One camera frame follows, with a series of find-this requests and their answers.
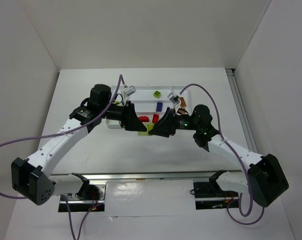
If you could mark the aluminium rail front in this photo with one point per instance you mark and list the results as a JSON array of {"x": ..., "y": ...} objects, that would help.
[{"x": 147, "y": 176}]

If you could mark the white divided sorting tray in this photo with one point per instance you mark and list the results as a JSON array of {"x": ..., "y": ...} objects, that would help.
[{"x": 145, "y": 102}]

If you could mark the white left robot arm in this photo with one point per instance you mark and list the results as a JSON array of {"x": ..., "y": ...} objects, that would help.
[{"x": 31, "y": 177}]

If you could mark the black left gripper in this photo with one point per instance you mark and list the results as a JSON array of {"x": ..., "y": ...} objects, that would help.
[{"x": 127, "y": 115}]

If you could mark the dark green square lego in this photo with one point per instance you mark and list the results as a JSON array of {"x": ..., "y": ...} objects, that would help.
[{"x": 157, "y": 94}]

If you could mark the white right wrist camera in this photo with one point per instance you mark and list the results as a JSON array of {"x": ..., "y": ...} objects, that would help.
[{"x": 174, "y": 99}]

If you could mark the orange lego brick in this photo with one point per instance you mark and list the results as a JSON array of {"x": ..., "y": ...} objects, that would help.
[{"x": 182, "y": 102}]

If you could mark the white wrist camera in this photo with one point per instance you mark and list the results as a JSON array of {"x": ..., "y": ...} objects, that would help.
[
  {"x": 174, "y": 99},
  {"x": 128, "y": 91}
]

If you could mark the red curved lego piece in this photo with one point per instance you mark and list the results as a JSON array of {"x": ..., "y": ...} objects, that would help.
[{"x": 144, "y": 119}]

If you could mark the aluminium rail right side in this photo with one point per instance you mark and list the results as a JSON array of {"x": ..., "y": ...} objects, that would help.
[{"x": 230, "y": 72}]

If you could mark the pale and lime green lego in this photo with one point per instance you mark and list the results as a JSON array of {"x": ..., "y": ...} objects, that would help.
[{"x": 149, "y": 126}]

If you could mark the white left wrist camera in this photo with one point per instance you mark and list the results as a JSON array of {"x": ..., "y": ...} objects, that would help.
[{"x": 128, "y": 91}]

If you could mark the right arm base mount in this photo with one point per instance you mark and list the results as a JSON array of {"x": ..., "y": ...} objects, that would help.
[{"x": 209, "y": 196}]

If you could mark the purple lego plate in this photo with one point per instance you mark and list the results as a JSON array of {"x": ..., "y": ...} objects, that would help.
[{"x": 159, "y": 106}]

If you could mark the red lego brick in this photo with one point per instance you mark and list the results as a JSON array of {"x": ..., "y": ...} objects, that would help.
[{"x": 155, "y": 118}]

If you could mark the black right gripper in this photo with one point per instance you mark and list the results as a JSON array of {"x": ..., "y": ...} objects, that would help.
[{"x": 172, "y": 121}]

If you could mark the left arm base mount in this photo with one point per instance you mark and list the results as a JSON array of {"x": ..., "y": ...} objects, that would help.
[{"x": 80, "y": 192}]

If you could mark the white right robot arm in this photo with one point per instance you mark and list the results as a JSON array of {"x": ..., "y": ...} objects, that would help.
[{"x": 262, "y": 175}]

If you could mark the aluminium rail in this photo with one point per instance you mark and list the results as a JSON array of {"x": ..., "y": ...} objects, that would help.
[
  {"x": 230, "y": 72},
  {"x": 147, "y": 176}
]

